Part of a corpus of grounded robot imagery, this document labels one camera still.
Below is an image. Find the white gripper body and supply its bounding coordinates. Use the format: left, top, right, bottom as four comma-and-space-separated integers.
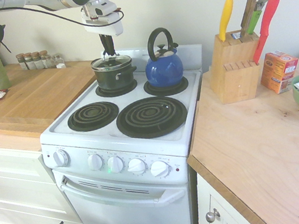
80, 6, 125, 43

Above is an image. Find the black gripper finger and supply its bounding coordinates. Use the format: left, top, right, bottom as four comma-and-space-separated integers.
98, 32, 110, 56
106, 34, 118, 57

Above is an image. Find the glass pot lid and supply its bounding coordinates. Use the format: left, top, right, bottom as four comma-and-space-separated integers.
89, 47, 133, 74

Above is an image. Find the black cooking pot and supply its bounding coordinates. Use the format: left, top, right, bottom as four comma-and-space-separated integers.
90, 52, 140, 95

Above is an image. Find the small black coil burner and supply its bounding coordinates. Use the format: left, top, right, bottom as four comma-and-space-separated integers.
65, 98, 122, 135
142, 74, 190, 100
94, 78, 139, 101

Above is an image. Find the brown capped spice jar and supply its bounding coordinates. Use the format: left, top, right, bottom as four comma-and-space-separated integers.
23, 52, 36, 71
15, 52, 29, 72
31, 50, 44, 71
39, 50, 52, 70

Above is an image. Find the large black coil burner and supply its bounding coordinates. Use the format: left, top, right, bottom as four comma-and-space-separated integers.
113, 91, 191, 145

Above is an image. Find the white stove knob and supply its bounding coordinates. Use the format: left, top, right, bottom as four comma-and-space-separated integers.
149, 159, 172, 180
86, 152, 106, 173
52, 148, 72, 168
106, 155, 126, 175
125, 157, 147, 177

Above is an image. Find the wooden knife block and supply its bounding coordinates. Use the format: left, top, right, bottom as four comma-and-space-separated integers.
201, 27, 270, 107

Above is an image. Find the red knife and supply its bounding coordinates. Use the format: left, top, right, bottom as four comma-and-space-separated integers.
243, 0, 293, 66

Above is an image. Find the white electric stove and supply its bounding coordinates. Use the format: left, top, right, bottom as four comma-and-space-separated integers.
27, 34, 232, 224

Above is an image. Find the white cabinet with drawers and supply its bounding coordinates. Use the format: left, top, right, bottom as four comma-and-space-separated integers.
0, 130, 82, 224

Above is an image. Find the orange baking soda box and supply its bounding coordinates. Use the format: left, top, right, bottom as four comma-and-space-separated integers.
256, 48, 299, 98

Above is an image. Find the white cabinet with knob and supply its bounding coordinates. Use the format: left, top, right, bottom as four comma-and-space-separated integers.
190, 162, 262, 224

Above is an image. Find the silver cabinet knob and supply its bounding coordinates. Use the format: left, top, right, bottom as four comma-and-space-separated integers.
204, 208, 221, 223

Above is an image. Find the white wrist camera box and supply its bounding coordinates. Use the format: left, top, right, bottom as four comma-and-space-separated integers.
92, 0, 119, 19

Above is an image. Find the blue kettle with black handle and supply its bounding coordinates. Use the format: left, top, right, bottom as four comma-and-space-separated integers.
138, 25, 187, 91

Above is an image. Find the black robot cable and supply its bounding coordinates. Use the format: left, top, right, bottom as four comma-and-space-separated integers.
0, 0, 127, 45

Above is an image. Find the yellow handled knife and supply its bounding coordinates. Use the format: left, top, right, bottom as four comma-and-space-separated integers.
212, 0, 240, 43

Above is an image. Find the wooden handled knife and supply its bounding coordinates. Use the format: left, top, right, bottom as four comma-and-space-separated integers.
235, 0, 268, 38

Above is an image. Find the green handled knife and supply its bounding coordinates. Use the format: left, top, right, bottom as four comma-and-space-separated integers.
244, 9, 266, 36

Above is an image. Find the white oven door handle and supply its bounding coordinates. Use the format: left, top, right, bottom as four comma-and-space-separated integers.
58, 157, 191, 223

